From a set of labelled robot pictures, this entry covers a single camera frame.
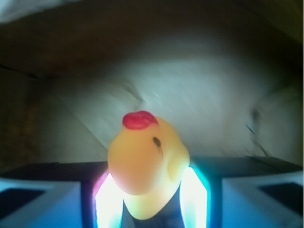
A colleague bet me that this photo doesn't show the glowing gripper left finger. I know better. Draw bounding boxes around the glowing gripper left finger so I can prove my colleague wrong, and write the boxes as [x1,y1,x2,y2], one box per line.
[0,161,123,228]

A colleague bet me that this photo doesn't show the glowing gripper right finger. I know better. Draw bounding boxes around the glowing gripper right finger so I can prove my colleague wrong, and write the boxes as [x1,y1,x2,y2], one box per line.
[180,156,304,228]

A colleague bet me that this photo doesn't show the yellow rubber duck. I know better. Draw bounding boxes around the yellow rubber duck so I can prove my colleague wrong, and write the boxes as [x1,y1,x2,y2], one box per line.
[108,111,190,220]

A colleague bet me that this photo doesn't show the brown paper bag tray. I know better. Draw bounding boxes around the brown paper bag tray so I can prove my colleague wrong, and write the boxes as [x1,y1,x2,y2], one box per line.
[0,0,304,169]

